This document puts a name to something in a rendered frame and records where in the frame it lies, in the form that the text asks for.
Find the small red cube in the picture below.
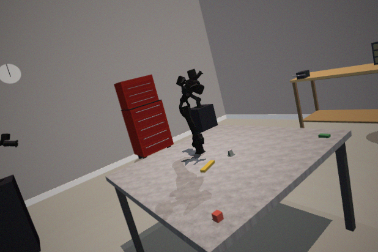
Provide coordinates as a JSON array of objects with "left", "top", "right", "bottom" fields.
[{"left": 212, "top": 209, "right": 224, "bottom": 223}]

